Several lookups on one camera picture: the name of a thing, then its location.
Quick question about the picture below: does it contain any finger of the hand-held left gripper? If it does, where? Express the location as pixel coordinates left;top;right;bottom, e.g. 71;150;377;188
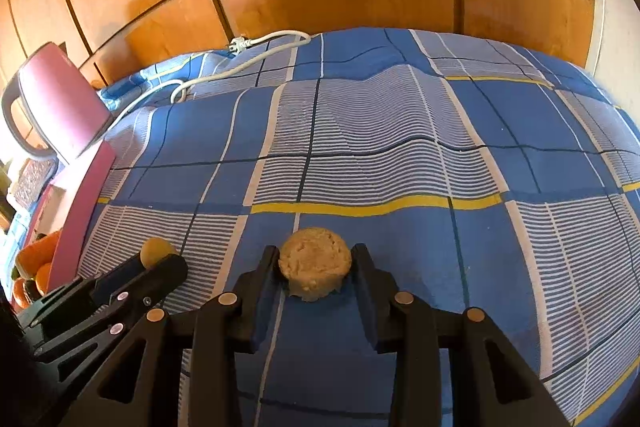
31;253;189;369
16;255;147;329

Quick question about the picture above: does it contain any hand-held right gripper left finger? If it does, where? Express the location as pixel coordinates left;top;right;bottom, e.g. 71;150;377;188
60;245;289;427

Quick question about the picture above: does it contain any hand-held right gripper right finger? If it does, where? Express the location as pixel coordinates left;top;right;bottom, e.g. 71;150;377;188
350;243;571;427

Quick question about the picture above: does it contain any small orange tangerine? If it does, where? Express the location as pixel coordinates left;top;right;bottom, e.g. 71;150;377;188
34;262;54;295

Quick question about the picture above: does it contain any yellowish potato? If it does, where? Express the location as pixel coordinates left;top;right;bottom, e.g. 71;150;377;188
140;237;178;269

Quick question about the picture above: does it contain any beige lump with dark end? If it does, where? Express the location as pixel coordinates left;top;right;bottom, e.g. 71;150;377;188
277;227;354;303

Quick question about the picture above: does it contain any orange carrot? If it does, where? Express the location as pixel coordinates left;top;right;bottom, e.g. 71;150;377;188
15;231;63;280

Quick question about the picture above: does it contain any pink storage box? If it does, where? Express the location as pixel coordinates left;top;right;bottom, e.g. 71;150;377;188
0;42;118;303

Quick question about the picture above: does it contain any glossy orange fruit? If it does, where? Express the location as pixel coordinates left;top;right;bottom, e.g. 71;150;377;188
12;279;33;311

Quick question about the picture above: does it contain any blue checked bedsheet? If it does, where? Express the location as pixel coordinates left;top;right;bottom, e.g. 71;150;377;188
10;27;640;427

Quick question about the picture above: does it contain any white power cable with plug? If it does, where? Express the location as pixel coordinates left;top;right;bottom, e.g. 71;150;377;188
107;30;312;128

